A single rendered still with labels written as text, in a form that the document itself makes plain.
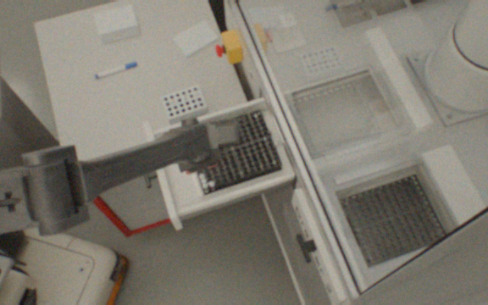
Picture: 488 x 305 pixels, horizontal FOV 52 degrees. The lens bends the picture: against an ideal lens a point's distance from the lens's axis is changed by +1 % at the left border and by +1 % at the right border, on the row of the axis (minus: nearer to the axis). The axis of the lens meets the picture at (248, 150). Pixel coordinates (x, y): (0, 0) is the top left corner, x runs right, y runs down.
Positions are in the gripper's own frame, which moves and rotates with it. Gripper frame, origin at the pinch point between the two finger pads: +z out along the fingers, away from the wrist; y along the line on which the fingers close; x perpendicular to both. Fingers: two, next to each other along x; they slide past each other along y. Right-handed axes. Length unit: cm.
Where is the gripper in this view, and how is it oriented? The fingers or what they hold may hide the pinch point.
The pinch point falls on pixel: (201, 167)
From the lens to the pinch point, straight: 123.4
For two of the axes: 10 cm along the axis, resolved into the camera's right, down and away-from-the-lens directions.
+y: 9.4, -3.0, 1.3
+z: 0.0, 4.0, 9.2
